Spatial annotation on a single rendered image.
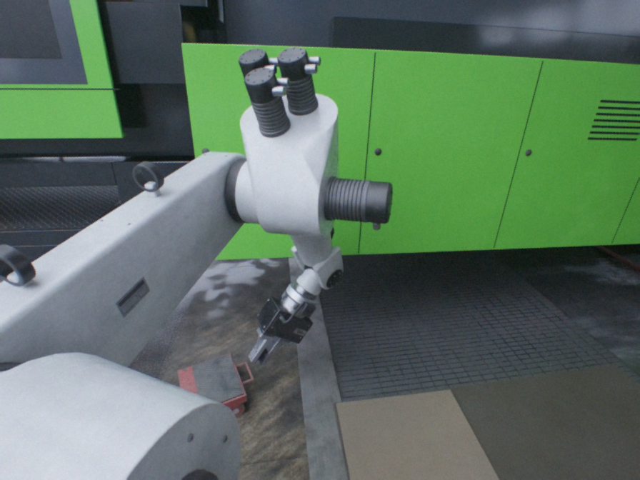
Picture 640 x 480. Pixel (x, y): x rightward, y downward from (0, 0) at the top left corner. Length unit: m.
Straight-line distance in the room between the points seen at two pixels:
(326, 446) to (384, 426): 0.27
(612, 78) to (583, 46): 0.25
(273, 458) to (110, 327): 1.11
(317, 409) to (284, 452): 0.25
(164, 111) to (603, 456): 2.42
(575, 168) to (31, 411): 2.27
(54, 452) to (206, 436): 0.15
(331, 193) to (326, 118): 0.20
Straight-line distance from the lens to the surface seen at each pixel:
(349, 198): 0.92
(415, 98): 1.73
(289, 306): 1.65
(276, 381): 1.96
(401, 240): 1.91
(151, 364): 2.24
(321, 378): 1.95
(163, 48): 1.71
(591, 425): 2.12
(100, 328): 0.75
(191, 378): 1.90
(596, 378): 2.37
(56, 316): 0.69
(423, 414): 1.83
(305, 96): 0.99
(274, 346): 1.79
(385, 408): 1.82
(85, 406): 0.45
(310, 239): 1.33
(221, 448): 0.53
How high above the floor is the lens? 1.45
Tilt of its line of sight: 26 degrees down
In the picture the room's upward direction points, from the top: 1 degrees counter-clockwise
